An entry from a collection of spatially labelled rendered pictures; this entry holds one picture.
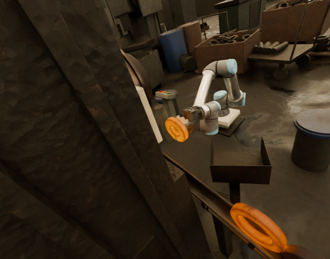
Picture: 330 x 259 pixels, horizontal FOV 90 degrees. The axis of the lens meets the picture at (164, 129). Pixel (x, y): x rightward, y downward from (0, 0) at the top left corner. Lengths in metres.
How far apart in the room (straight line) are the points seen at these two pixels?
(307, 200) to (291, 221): 0.22
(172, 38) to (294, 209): 3.76
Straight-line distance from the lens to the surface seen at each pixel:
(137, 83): 0.71
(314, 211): 1.65
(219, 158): 1.04
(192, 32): 4.65
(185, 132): 0.89
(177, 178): 0.65
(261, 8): 6.47
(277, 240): 0.71
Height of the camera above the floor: 1.38
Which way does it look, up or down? 35 degrees down
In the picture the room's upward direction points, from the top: 19 degrees counter-clockwise
